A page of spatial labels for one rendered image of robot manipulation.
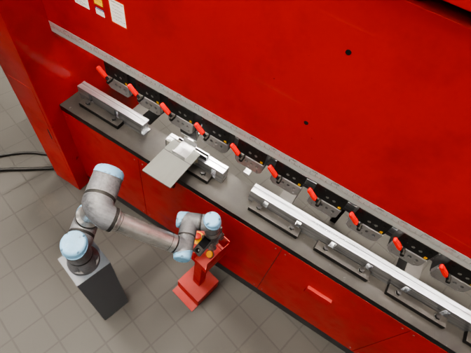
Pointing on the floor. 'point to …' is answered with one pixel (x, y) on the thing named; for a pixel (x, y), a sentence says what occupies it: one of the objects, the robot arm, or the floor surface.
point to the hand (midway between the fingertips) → (208, 248)
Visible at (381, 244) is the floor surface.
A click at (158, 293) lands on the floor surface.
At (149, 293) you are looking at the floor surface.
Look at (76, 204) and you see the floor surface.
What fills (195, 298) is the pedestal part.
